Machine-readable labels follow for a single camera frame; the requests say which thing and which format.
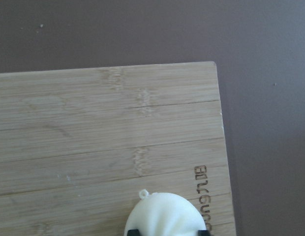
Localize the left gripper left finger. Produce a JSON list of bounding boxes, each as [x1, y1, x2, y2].
[[127, 229, 140, 236]]

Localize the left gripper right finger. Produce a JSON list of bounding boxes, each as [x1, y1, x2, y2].
[[198, 230, 211, 236]]

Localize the bamboo cutting board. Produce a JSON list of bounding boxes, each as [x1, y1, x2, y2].
[[0, 61, 236, 236]]

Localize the white steamed bun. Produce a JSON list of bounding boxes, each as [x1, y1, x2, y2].
[[124, 189, 208, 236]]

